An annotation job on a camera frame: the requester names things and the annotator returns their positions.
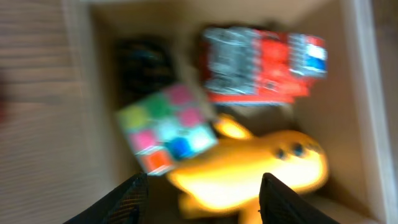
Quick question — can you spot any colourful puzzle cube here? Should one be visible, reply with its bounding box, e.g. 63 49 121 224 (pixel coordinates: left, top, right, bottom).
117 84 218 176

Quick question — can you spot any red toy fire truck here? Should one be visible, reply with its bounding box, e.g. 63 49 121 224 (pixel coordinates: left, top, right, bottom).
201 26 328 105

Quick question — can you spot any black round dial toy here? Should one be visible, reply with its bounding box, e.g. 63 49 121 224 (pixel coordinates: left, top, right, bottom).
115 39 177 95

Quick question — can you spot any white cardboard box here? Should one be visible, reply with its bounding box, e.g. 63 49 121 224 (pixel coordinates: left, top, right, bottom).
64 0 397 223

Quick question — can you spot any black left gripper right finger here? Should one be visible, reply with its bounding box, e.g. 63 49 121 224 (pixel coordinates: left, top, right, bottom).
259 172 338 224

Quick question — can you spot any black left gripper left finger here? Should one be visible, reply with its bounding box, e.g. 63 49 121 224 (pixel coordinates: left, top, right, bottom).
65 173 149 224

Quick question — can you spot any orange dinosaur toy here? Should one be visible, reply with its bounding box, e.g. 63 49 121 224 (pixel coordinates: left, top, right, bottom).
166 114 329 223

